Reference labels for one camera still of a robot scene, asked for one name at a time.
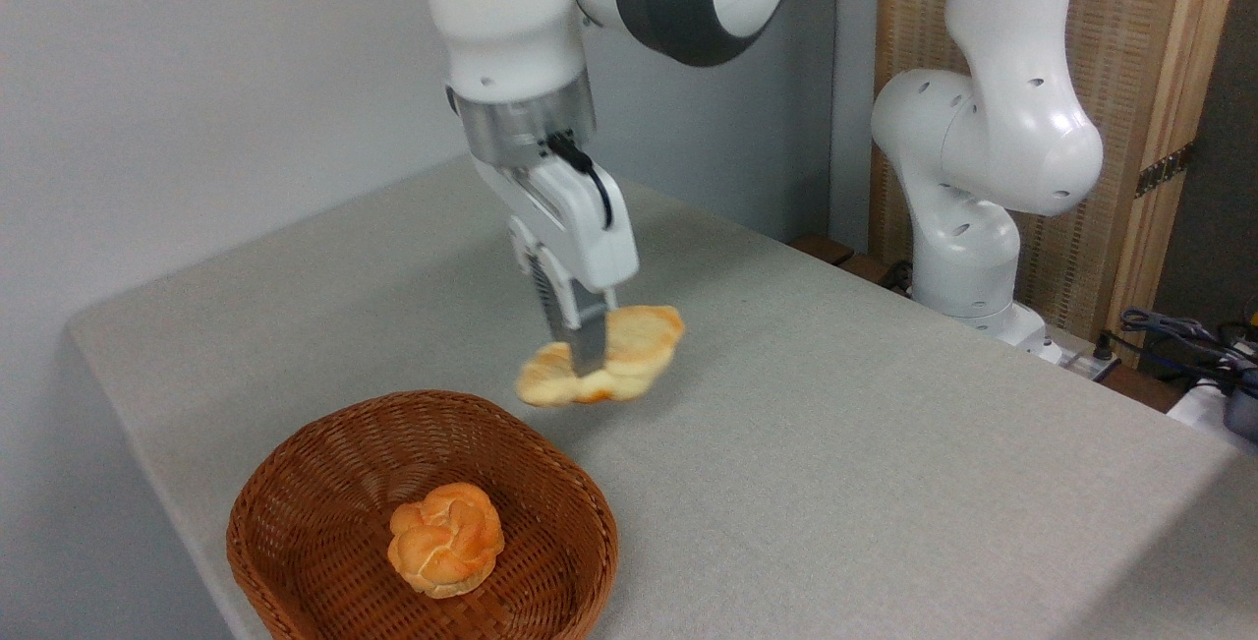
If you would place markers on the round knotted bread roll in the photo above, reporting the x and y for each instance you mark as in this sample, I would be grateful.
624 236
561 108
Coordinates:
446 538

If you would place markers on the black metal hinge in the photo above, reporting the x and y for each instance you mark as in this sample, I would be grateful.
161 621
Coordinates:
1164 169

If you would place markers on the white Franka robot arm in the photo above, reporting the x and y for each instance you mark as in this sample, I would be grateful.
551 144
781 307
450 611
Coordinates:
993 129

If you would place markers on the brown wooden base block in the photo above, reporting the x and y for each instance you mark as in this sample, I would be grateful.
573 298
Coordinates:
835 255

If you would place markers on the long braided bread loaf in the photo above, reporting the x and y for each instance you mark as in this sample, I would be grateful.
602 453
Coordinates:
639 345

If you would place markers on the brown wicker basket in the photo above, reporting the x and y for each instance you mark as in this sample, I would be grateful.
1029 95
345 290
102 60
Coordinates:
324 502

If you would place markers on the wooden woven screen panel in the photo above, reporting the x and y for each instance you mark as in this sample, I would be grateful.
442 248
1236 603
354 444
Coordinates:
1140 40

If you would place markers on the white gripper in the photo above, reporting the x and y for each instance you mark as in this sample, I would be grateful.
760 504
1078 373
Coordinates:
580 227

